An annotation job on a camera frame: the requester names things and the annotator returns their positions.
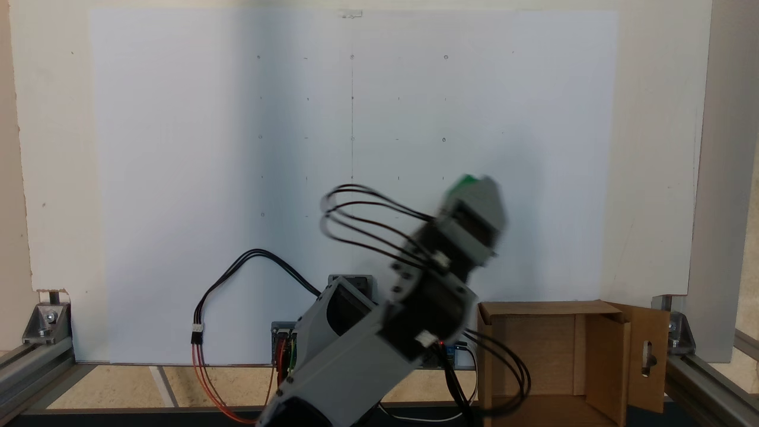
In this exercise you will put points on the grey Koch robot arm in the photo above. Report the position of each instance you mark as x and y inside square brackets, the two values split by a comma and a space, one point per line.
[356, 367]

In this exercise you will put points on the open brown cardboard box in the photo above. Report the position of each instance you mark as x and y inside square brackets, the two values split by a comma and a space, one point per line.
[551, 362]

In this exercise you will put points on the aluminium frame rail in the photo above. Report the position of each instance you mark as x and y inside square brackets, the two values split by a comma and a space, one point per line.
[35, 373]
[711, 385]

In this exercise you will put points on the green die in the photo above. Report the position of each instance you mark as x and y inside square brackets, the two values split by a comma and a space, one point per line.
[465, 184]

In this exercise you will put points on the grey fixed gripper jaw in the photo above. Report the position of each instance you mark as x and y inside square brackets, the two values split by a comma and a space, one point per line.
[487, 198]

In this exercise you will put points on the clear tape piece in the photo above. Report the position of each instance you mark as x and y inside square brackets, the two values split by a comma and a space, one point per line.
[351, 13]

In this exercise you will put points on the metal corner bracket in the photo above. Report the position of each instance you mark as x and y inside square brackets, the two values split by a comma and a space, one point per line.
[44, 323]
[681, 332]

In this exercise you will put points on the small black driver board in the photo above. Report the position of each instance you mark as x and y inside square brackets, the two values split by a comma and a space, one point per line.
[282, 341]

